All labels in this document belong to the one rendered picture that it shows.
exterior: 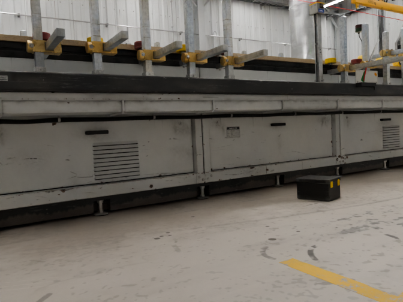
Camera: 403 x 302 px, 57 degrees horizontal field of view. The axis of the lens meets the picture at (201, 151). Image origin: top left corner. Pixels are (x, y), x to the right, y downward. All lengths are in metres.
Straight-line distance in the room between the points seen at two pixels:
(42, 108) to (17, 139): 0.27
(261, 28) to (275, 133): 9.63
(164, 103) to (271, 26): 10.69
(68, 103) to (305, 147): 1.77
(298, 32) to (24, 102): 6.04
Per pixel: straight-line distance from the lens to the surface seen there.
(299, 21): 7.31
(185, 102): 2.01
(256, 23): 12.14
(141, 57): 1.90
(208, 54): 1.94
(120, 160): 2.09
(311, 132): 2.94
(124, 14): 9.99
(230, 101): 2.17
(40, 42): 1.78
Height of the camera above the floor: 0.42
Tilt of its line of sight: 3 degrees down
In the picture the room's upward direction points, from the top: 3 degrees counter-clockwise
